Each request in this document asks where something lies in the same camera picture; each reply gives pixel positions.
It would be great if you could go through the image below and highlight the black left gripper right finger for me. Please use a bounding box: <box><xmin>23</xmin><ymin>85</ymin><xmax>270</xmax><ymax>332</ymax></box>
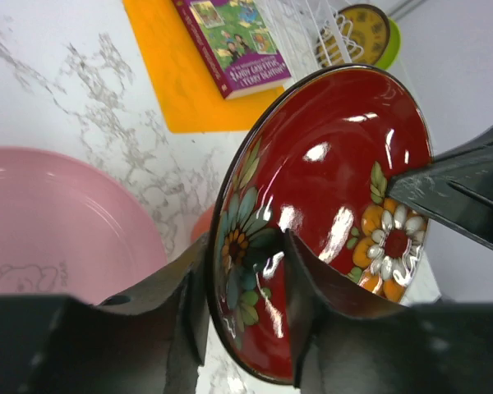
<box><xmin>283</xmin><ymin>231</ymin><xmax>493</xmax><ymax>393</ymax></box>

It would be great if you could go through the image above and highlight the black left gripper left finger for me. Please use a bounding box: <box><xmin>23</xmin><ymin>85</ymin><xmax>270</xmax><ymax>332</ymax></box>
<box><xmin>0</xmin><ymin>236</ymin><xmax>209</xmax><ymax>393</ymax></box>

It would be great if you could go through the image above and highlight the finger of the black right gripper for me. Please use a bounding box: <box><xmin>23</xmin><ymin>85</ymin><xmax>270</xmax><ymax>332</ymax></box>
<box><xmin>386</xmin><ymin>126</ymin><xmax>493</xmax><ymax>250</ymax></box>

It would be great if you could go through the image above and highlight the pink plate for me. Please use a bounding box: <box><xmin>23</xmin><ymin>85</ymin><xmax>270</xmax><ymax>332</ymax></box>
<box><xmin>0</xmin><ymin>147</ymin><xmax>168</xmax><ymax>304</ymax></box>

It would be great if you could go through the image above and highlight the red floral plate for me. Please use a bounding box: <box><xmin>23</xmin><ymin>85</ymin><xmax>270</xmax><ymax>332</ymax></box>
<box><xmin>205</xmin><ymin>64</ymin><xmax>431</xmax><ymax>386</ymax></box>

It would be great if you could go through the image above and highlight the lime green plate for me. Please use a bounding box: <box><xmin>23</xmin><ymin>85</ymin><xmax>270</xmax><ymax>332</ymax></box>
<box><xmin>375</xmin><ymin>19</ymin><xmax>402</xmax><ymax>70</ymax></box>

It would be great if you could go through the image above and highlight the yellow brown patterned plate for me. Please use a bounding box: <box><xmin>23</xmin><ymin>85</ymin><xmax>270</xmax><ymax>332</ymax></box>
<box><xmin>315</xmin><ymin>4</ymin><xmax>391</xmax><ymax>68</ymax></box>

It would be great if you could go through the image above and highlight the orange ceramic mug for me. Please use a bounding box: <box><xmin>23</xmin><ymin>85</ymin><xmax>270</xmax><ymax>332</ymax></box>
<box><xmin>191</xmin><ymin>204</ymin><xmax>214</xmax><ymax>242</ymax></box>

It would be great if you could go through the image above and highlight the orange cutting mat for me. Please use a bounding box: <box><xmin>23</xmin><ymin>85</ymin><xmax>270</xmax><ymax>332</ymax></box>
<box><xmin>123</xmin><ymin>1</ymin><xmax>283</xmax><ymax>134</ymax></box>

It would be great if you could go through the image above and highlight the purple treehouse book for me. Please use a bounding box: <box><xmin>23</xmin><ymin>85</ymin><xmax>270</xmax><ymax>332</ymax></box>
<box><xmin>173</xmin><ymin>0</ymin><xmax>291</xmax><ymax>99</ymax></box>

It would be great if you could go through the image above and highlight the white wire dish rack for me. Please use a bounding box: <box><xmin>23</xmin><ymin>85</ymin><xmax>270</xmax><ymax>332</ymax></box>
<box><xmin>256</xmin><ymin>0</ymin><xmax>364</xmax><ymax>82</ymax></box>

